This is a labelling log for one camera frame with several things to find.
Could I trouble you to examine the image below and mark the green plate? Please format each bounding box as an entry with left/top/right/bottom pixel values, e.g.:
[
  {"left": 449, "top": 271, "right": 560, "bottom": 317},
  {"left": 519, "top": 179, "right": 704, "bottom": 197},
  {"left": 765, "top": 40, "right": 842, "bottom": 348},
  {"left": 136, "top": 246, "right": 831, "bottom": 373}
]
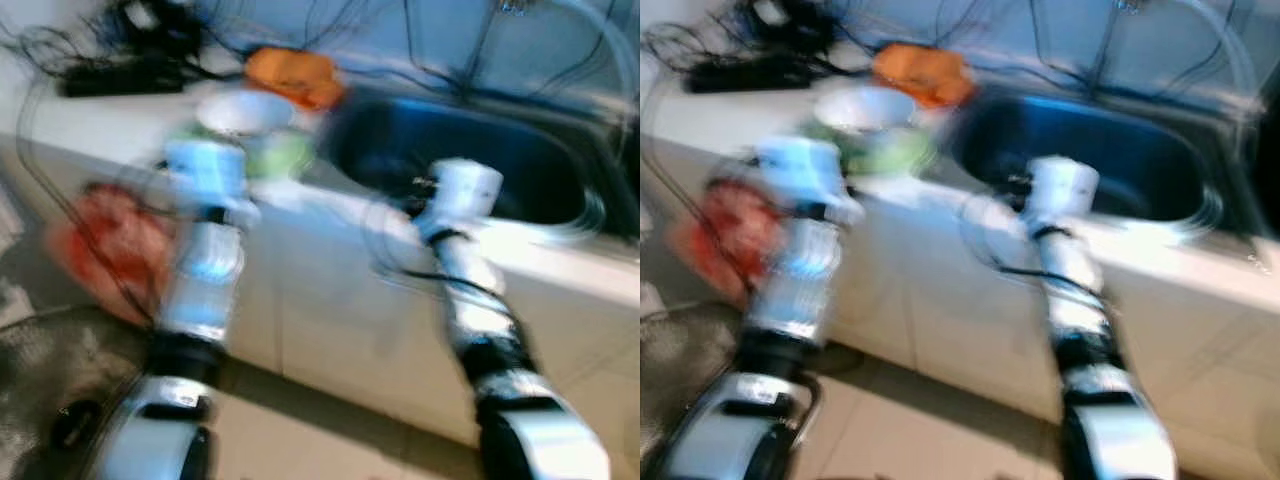
[
  {"left": 810, "top": 125, "right": 941, "bottom": 181},
  {"left": 245, "top": 130, "right": 316, "bottom": 181}
]

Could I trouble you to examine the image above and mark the white kitchen cabinet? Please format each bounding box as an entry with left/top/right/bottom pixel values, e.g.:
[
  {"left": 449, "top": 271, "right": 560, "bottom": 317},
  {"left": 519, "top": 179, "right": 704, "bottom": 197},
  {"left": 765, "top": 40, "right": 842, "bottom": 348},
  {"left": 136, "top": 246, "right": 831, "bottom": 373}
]
[
  {"left": 0, "top": 135, "right": 641, "bottom": 451},
  {"left": 640, "top": 135, "right": 1280, "bottom": 471}
]

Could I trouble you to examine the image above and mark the orange plastic bag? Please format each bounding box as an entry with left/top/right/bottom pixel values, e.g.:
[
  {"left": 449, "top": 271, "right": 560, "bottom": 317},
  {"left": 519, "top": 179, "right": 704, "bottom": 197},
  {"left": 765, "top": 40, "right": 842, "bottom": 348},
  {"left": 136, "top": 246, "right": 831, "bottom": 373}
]
[
  {"left": 670, "top": 180, "right": 791, "bottom": 306},
  {"left": 45, "top": 182, "right": 181, "bottom": 326}
]

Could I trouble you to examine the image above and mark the black power strip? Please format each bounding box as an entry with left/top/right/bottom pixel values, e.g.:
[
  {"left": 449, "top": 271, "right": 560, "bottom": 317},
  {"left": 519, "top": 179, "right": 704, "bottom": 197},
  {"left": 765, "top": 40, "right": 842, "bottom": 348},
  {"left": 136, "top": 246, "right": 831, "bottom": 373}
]
[
  {"left": 688, "top": 55, "right": 816, "bottom": 94},
  {"left": 60, "top": 60, "right": 186, "bottom": 98}
]

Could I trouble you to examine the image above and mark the stainless steel sink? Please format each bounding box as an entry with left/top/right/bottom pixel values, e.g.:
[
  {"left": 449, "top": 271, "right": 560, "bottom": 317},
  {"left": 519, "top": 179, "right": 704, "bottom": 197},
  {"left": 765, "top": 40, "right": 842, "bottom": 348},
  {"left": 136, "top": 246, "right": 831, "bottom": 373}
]
[
  {"left": 320, "top": 95, "right": 641, "bottom": 241},
  {"left": 945, "top": 90, "right": 1280, "bottom": 241}
]

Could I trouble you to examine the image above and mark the large black power adapter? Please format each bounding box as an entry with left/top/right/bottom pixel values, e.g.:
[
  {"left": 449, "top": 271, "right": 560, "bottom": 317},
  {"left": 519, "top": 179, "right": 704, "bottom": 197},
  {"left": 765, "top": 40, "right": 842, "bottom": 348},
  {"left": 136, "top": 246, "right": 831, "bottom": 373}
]
[
  {"left": 735, "top": 0, "right": 836, "bottom": 51},
  {"left": 110, "top": 0, "right": 206, "bottom": 56}
]

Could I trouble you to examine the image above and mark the orange bowl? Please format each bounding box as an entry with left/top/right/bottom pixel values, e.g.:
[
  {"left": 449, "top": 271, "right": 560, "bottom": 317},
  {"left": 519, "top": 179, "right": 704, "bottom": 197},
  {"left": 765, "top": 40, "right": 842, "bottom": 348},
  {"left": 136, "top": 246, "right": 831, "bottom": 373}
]
[
  {"left": 872, "top": 42, "right": 976, "bottom": 109},
  {"left": 243, "top": 47, "right": 346, "bottom": 109}
]

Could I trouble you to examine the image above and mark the wire fan grille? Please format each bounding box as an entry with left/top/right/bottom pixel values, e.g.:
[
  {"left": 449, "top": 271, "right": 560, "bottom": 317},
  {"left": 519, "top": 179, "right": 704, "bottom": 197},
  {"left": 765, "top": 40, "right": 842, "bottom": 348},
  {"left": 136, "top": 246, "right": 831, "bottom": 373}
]
[
  {"left": 0, "top": 310, "right": 151, "bottom": 480},
  {"left": 640, "top": 305, "right": 761, "bottom": 471}
]

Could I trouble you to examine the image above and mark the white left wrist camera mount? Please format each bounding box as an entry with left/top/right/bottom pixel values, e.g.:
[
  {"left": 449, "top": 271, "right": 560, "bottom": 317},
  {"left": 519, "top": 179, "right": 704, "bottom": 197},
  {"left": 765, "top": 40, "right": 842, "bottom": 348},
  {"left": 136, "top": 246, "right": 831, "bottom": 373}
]
[
  {"left": 165, "top": 140, "right": 261, "bottom": 226},
  {"left": 755, "top": 135, "right": 866, "bottom": 226}
]

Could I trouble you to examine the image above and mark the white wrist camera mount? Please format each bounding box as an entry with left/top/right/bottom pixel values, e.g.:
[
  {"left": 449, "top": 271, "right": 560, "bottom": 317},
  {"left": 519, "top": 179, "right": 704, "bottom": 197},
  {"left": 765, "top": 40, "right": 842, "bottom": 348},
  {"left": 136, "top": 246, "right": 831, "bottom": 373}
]
[
  {"left": 425, "top": 158, "right": 504, "bottom": 236},
  {"left": 755, "top": 135, "right": 866, "bottom": 226},
  {"left": 165, "top": 140, "right": 261, "bottom": 226},
  {"left": 1020, "top": 155, "right": 1101, "bottom": 236}
]

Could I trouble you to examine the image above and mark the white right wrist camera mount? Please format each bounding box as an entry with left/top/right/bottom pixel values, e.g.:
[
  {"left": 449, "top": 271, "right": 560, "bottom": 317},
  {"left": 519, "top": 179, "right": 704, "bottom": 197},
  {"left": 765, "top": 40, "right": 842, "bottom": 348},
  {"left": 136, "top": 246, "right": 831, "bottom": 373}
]
[
  {"left": 425, "top": 158, "right": 504, "bottom": 236},
  {"left": 1020, "top": 155, "right": 1101, "bottom": 236}
]

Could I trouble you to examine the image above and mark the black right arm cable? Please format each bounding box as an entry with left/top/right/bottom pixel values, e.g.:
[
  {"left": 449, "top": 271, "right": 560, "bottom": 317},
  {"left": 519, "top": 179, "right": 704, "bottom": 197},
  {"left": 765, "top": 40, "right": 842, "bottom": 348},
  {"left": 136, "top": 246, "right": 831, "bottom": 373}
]
[
  {"left": 960, "top": 195, "right": 1111, "bottom": 301},
  {"left": 365, "top": 200, "right": 521, "bottom": 311}
]

